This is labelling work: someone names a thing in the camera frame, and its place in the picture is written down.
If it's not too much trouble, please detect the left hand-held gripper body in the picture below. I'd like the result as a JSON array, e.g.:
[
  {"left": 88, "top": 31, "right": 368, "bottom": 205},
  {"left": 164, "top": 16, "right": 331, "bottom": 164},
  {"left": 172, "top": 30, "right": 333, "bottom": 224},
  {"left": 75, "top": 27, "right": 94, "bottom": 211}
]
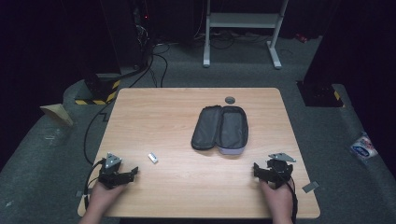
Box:
[{"left": 97, "top": 152, "right": 134, "bottom": 189}]

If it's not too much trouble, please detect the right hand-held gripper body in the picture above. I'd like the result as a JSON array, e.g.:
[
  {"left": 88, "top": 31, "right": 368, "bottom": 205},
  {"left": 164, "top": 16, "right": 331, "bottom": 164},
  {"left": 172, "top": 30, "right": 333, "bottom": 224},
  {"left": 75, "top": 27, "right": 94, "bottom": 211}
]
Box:
[{"left": 261, "top": 151, "right": 297, "bottom": 189}]

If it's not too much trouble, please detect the person's left hand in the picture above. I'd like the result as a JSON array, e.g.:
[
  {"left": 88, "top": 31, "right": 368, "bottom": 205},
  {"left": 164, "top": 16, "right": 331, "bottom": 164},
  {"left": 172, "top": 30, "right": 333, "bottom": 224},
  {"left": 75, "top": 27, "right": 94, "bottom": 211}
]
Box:
[{"left": 88, "top": 180, "right": 126, "bottom": 219}]

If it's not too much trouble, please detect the person's right hand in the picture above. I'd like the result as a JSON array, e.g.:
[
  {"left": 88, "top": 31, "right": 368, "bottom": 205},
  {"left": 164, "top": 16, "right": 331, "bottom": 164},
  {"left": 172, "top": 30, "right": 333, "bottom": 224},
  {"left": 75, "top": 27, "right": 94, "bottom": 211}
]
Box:
[{"left": 260, "top": 178, "right": 295, "bottom": 222}]

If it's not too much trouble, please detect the grey tape strip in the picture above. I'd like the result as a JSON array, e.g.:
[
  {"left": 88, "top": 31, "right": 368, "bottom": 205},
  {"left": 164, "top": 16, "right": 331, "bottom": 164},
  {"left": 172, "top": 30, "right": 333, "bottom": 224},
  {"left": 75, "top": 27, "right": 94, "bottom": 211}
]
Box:
[{"left": 301, "top": 180, "right": 320, "bottom": 194}]

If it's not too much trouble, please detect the open grey pencil case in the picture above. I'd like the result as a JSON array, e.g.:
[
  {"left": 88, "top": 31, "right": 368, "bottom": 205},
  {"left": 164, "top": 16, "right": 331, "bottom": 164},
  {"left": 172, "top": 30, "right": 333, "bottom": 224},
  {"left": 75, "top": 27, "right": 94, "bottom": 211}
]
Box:
[{"left": 190, "top": 105, "right": 249, "bottom": 156}]

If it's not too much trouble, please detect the beige cardboard wedge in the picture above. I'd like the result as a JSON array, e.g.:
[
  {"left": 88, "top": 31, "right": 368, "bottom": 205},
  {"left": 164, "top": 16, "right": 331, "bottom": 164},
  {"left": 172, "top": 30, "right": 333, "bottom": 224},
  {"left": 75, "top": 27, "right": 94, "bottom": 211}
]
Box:
[{"left": 39, "top": 103, "right": 75, "bottom": 127}]

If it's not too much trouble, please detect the black base with yellow stripes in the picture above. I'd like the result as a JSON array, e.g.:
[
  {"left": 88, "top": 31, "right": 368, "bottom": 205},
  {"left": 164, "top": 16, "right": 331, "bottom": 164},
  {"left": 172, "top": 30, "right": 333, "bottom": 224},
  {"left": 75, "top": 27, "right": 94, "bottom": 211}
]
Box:
[{"left": 74, "top": 72, "right": 122, "bottom": 106}]

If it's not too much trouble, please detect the black stand base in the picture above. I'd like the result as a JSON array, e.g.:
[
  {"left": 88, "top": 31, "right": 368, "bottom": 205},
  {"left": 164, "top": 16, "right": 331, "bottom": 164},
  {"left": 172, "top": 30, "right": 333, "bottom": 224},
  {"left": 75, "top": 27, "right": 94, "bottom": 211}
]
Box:
[{"left": 296, "top": 80, "right": 346, "bottom": 108}]

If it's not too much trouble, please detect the white and blue tissue packet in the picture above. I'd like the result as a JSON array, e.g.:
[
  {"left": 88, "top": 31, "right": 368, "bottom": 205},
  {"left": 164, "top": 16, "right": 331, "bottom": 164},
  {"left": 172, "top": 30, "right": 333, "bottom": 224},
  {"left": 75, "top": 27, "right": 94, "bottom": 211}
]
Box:
[{"left": 349, "top": 132, "right": 379, "bottom": 161}]

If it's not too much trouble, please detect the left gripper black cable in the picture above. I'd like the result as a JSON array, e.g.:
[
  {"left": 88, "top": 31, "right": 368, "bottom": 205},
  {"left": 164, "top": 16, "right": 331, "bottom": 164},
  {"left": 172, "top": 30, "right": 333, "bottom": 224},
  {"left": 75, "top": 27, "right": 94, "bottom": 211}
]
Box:
[{"left": 82, "top": 158, "right": 107, "bottom": 210}]

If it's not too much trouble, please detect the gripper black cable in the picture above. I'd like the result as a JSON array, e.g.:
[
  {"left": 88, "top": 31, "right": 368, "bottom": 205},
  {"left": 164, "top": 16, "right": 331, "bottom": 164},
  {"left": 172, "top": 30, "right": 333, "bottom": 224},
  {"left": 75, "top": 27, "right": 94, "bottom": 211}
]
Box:
[
  {"left": 279, "top": 173, "right": 299, "bottom": 224},
  {"left": 82, "top": 158, "right": 107, "bottom": 210}
]

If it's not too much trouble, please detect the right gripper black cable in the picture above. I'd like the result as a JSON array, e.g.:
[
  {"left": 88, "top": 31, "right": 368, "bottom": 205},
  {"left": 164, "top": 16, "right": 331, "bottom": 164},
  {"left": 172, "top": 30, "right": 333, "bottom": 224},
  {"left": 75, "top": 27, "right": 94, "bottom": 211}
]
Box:
[{"left": 279, "top": 173, "right": 299, "bottom": 224}]

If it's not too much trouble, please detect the black floor cable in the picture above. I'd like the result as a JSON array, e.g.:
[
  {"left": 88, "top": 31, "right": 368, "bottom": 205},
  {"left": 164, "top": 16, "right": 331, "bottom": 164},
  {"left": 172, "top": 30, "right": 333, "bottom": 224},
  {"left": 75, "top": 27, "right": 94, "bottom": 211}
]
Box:
[{"left": 82, "top": 43, "right": 170, "bottom": 166}]

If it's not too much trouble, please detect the black equipment tower with cables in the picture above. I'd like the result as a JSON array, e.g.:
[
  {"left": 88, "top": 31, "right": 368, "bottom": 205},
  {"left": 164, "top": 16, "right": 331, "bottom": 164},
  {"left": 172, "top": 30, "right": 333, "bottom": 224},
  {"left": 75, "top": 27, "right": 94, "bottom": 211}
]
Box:
[{"left": 122, "top": 0, "right": 157, "bottom": 71}]

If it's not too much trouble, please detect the white metal stand frame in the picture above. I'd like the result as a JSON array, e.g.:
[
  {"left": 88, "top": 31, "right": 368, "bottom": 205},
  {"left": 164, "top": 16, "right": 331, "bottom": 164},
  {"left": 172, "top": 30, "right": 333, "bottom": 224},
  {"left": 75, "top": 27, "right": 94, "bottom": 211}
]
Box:
[{"left": 202, "top": 0, "right": 290, "bottom": 70}]

